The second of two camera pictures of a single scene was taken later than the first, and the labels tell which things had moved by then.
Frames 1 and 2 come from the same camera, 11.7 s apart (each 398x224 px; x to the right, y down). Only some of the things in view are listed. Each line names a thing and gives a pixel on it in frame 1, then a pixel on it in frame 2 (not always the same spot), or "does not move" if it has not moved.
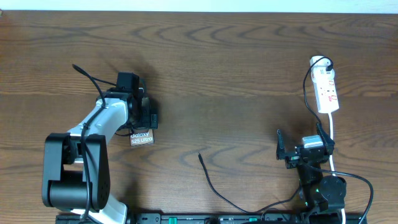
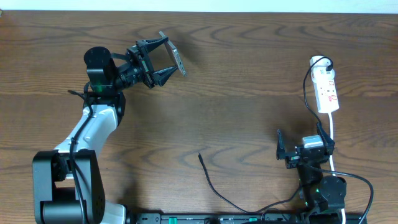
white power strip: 324,85 does not move
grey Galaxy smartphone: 141,137 -> 175,55
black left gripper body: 142,121 -> 139,70
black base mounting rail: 218,218 does not move
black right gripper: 290,160 does not move
